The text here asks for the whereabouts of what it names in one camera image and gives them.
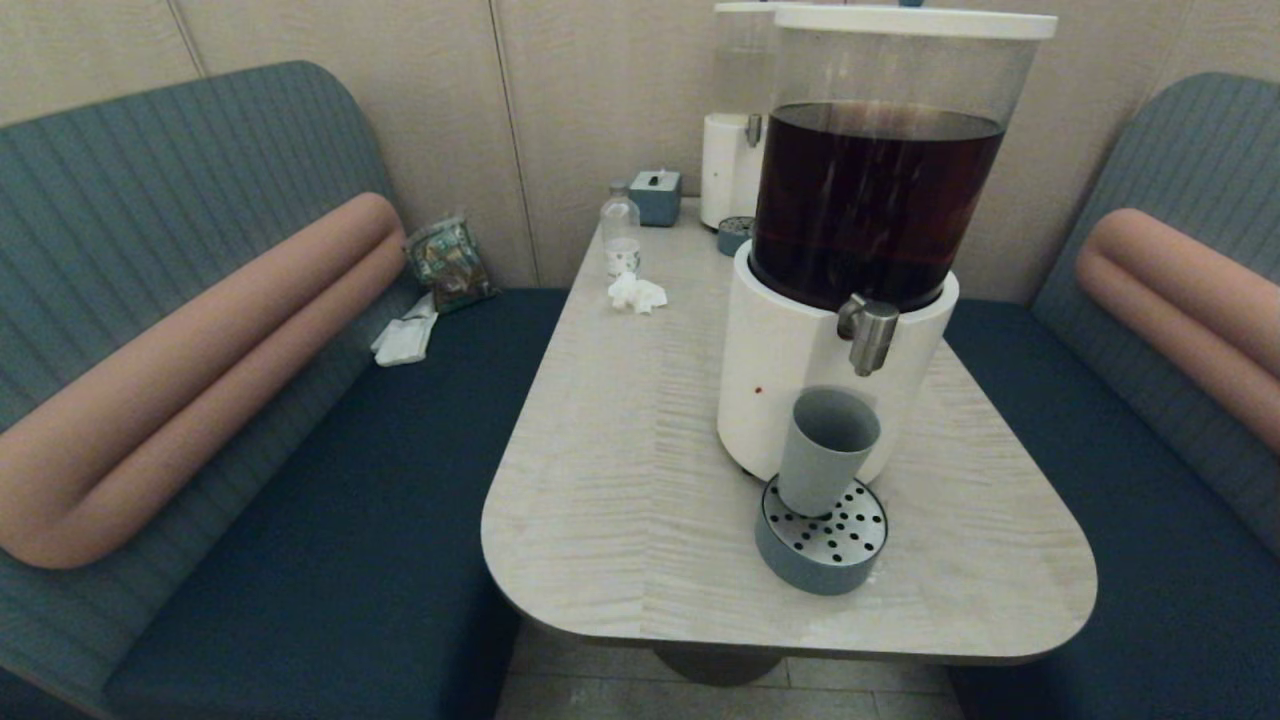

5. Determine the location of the large dark tea dispenser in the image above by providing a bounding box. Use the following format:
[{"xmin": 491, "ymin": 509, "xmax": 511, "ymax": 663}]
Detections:
[{"xmin": 716, "ymin": 5, "xmax": 1059, "ymax": 486}]

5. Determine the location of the grey-blue plastic cup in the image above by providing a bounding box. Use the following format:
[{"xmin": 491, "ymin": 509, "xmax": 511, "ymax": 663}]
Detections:
[{"xmin": 777, "ymin": 387, "xmax": 883, "ymax": 519}]

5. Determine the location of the metal dispenser tap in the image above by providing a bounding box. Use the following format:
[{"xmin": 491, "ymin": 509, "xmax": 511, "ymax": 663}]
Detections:
[{"xmin": 837, "ymin": 294, "xmax": 901, "ymax": 378}]

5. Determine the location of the crumpled white tissue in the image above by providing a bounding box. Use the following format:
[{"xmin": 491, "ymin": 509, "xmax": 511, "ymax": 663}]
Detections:
[{"xmin": 607, "ymin": 271, "xmax": 669, "ymax": 315}]

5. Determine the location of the clear plastic bottle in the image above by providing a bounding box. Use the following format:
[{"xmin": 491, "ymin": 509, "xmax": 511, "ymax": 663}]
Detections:
[{"xmin": 600, "ymin": 183, "xmax": 642, "ymax": 277}]

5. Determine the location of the blue-grey tissue box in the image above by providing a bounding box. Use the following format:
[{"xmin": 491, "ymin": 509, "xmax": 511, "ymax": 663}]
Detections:
[{"xmin": 629, "ymin": 169, "xmax": 683, "ymax": 228}]

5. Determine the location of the small white drink dispenser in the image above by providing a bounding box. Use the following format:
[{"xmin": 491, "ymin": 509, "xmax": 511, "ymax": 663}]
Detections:
[{"xmin": 700, "ymin": 2, "xmax": 791, "ymax": 231}]

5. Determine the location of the printed snack bag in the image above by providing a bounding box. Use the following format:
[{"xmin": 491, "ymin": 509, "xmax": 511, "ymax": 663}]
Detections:
[{"xmin": 403, "ymin": 214, "xmax": 498, "ymax": 313}]

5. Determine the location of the white napkin pack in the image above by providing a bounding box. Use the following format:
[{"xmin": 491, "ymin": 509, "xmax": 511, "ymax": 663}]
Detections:
[{"xmin": 370, "ymin": 292, "xmax": 439, "ymax": 368}]

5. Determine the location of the blue perforated drip tray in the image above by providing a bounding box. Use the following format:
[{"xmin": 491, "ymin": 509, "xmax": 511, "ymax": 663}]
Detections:
[{"xmin": 755, "ymin": 474, "xmax": 889, "ymax": 597}]

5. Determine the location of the blue upholstered bench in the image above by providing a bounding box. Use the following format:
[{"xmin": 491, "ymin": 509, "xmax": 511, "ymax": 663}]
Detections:
[
  {"xmin": 945, "ymin": 72, "xmax": 1280, "ymax": 720},
  {"xmin": 0, "ymin": 60, "xmax": 571, "ymax": 720}
]

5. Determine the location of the white dispenser lid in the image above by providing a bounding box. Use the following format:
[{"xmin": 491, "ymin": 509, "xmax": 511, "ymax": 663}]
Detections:
[{"xmin": 773, "ymin": 5, "xmax": 1059, "ymax": 41}]

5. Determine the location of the pink bolster cushion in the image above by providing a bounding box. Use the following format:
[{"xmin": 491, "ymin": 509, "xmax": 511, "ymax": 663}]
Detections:
[
  {"xmin": 0, "ymin": 192, "xmax": 407, "ymax": 571},
  {"xmin": 1076, "ymin": 208, "xmax": 1280, "ymax": 453}
]

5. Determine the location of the round table pedestal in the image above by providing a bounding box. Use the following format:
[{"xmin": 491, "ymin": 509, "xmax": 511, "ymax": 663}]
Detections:
[{"xmin": 655, "ymin": 645, "xmax": 786, "ymax": 687}]

